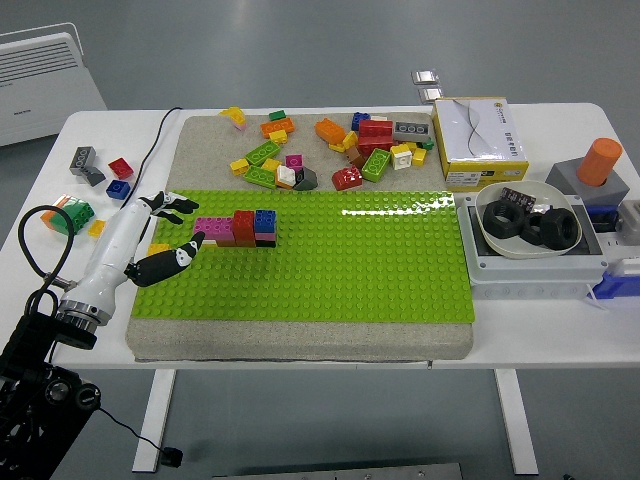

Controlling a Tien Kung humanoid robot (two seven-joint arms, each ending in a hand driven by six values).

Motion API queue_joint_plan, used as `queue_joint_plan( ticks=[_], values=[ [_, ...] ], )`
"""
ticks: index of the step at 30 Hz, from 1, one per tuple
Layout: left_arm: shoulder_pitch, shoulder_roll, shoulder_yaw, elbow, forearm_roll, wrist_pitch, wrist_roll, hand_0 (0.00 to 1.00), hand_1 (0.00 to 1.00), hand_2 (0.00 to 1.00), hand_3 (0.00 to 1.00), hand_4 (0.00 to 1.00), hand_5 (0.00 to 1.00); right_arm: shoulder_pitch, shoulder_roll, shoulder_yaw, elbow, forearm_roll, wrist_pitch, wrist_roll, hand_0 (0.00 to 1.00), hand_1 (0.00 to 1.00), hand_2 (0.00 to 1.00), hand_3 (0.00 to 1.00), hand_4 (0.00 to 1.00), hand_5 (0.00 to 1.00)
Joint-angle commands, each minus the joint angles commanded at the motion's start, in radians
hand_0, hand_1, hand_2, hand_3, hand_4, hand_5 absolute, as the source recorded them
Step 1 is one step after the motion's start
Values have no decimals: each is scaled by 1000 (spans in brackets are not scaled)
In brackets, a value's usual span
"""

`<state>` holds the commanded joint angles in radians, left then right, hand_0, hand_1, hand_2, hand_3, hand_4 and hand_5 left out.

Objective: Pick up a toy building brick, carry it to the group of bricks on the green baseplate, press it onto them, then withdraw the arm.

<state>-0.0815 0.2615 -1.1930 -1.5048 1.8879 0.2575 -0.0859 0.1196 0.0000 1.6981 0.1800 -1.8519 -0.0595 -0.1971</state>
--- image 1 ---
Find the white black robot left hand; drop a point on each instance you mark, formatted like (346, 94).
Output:
(110, 250)

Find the red square brick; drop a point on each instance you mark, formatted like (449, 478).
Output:
(244, 236)
(121, 168)
(244, 220)

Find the blue square brick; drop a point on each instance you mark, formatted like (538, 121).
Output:
(360, 120)
(265, 221)
(118, 189)

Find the dark grey slope brick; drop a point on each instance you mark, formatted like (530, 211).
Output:
(91, 175)

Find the grey three-hole brick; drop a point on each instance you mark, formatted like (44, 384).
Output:
(411, 131)
(82, 159)

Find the flat white brick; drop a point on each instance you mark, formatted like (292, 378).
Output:
(210, 243)

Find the long pink brick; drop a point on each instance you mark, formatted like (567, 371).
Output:
(214, 227)

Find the flat brown brick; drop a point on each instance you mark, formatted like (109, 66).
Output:
(225, 243)

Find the flat orange brick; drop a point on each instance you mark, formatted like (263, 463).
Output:
(283, 185)
(245, 243)

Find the flat pink brick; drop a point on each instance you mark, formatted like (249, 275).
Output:
(265, 236)

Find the flat black brick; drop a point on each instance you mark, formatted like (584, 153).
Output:
(266, 243)

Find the long lime green brick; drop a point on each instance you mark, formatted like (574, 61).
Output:
(260, 176)
(376, 165)
(262, 152)

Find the yellow pink slope brick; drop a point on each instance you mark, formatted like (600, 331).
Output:
(234, 115)

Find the white square brick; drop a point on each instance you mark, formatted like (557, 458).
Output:
(285, 174)

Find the magenta square brick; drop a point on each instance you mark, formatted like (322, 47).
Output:
(294, 161)

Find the long orange brick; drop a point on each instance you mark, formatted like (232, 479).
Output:
(276, 128)

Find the black grey slope brick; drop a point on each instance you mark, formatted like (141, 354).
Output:
(306, 180)

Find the small dark green brick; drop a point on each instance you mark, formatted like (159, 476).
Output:
(428, 145)
(276, 115)

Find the green studded baseplate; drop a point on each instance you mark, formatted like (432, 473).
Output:
(325, 260)

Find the red curved brick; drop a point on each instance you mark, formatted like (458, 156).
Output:
(347, 178)

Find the flat yellow brick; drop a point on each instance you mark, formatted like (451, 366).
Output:
(336, 147)

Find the large red brick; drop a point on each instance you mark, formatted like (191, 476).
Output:
(375, 136)

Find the small white brick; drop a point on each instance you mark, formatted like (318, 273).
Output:
(380, 118)

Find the white brick with yellow top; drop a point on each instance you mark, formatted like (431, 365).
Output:
(401, 159)

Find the white table leg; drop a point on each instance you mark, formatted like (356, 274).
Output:
(152, 420)
(515, 420)

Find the grey-brown foam mat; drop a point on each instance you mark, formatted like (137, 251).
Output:
(210, 145)

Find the white panel heater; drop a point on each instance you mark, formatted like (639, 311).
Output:
(40, 100)

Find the white zip tie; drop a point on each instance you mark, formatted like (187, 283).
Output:
(595, 300)

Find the blue white plastic block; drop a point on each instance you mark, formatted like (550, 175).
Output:
(617, 286)

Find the grey junction box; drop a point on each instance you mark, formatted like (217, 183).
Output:
(535, 272)

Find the grey metal plate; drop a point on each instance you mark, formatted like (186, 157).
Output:
(340, 471)

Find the white bowl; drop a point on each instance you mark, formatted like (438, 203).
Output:
(515, 251)

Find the small black hex nut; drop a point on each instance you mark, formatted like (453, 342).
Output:
(530, 235)

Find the large black hex nut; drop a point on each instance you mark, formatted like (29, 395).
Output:
(492, 225)
(550, 232)

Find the grey metal connector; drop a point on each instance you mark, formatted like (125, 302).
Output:
(630, 217)

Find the purple circuit board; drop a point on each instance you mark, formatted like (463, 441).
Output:
(518, 197)

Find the grey block with hole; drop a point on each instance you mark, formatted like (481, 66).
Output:
(565, 177)

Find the orange cylinder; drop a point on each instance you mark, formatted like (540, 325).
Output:
(599, 160)

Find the white yellow cardboard box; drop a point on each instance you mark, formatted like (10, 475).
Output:
(479, 142)

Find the silver floor socket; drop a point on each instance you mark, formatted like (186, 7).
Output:
(424, 76)
(430, 94)

